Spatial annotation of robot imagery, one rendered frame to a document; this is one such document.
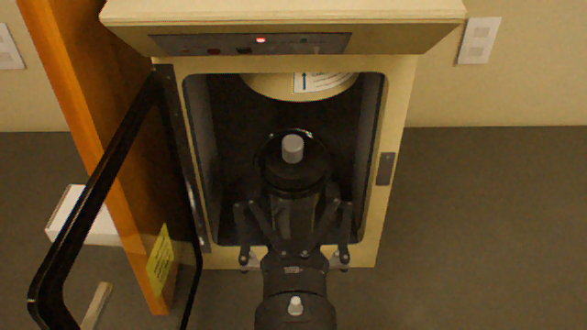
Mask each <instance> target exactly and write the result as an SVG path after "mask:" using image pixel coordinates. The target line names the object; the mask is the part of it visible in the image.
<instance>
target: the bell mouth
mask: <svg viewBox="0 0 587 330"><path fill-rule="evenodd" d="M239 75H240V77H241V79H242V80H243V82H244V83H245V84H246V85H247V86H248V87H249V88H250V89H252V90H253V91H255V92H257V93H258V94H262V95H264V96H267V97H270V98H272V99H276V100H281V101H286V102H312V101H318V100H323V99H327V98H329V97H332V96H335V95H337V94H340V93H342V92H344V91H345V90H347V89H348V88H349V87H350V86H351V85H352V84H353V83H354V82H356V81H357V79H358V77H359V75H360V73H359V72H278V73H240V74H239Z"/></svg>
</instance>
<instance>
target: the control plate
mask: <svg viewBox="0 0 587 330"><path fill-rule="evenodd" d="M351 34H352V32H301V33H208V34H200V35H148V36H149V37H150V38H151V39H152V40H153V41H154V42H156V43H157V44H158V45H159V46H160V47H161V48H162V49H163V50H164V51H165V52H166V53H167V54H169V55H170V56H210V55H306V54H342V53H343V51H344V49H345V48H346V46H347V44H348V42H349V39H350V36H351ZM300 38H308V39H309V40H308V41H300V40H298V39H300ZM256 39H266V40H265V41H262V42H258V41H257V40H256ZM236 47H251V48H252V52H253V53H248V54H240V53H238V52H237V49H236ZM268 48H272V49H274V50H273V51H272V54H269V53H268V51H267V50H266V49H268ZM289 48H297V50H296V51H295V53H291V51H290V50H289ZM312 48H320V50H319V51H318V53H314V51H313V50H312ZM208 49H219V50H221V52H220V53H219V54H209V53H208V52H207V50H208ZM180 50H190V51H189V52H182V51H180Z"/></svg>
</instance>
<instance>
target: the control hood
mask: <svg viewBox="0 0 587 330"><path fill-rule="evenodd" d="M467 15H468V12H467V10H466V8H465V6H464V5H463V3H462V2H461V0H107V2H106V4H105V6H104V8H103V10H102V11H101V13H100V15H99V20H100V22H101V23H103V24H104V25H105V26H106V27H107V28H109V29H110V30H111V31H112V32H114V33H115V34H116V35H118V36H119V37H120V38H121V39H122V40H124V41H125V42H126V43H127V44H128V45H129V46H130V47H132V48H133V49H134V50H136V51H137V52H138V53H140V54H141V55H142V56H144V57H183V56H170V55H169V54H167V53H166V52H165V51H164V49H162V48H161V47H160V46H159V45H158V44H157V43H156V42H154V41H153V40H152V39H151V38H150V37H149V36H148V35H200V34H208V33H301V32H352V34H351V36H350V39H349V42H348V44H347V46H346V48H345V49H344V51H343V53H342V54H306V55H375V54H424V53H426V52H427V51H428V50H430V49H431V48H432V47H433V46H434V45H437V44H438V43H439V41H441V40H442V39H443V38H445V37H446V36H447V35H448V34H449V33H451V32H452V31H453V30H454V29H456V28H457V27H458V26H459V25H460V24H461V23H462V21H464V20H465V19H466V17H467Z"/></svg>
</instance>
